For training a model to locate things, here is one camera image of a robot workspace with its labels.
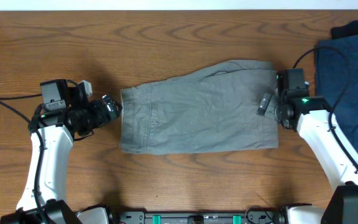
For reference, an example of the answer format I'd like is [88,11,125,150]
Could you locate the grey shorts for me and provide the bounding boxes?
[119,60,278,155]

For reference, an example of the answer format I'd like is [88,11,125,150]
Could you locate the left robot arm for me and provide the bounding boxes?
[0,93,122,223]

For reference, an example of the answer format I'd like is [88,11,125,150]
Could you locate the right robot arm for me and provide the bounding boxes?
[257,91,358,223]

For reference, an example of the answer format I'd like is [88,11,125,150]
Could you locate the dark blue folded garment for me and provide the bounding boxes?
[316,35,358,153]

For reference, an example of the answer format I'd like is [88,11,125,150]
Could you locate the black folded garment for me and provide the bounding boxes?
[331,20,358,39]

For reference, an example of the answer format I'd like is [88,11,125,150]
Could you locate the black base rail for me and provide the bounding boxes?
[110,207,289,224]

